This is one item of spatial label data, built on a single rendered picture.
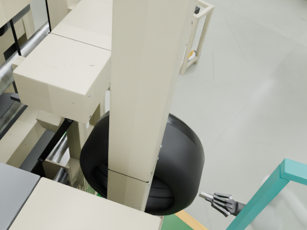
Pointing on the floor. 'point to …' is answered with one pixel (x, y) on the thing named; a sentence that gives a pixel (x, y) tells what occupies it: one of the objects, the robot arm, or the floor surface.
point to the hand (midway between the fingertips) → (205, 196)
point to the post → (142, 90)
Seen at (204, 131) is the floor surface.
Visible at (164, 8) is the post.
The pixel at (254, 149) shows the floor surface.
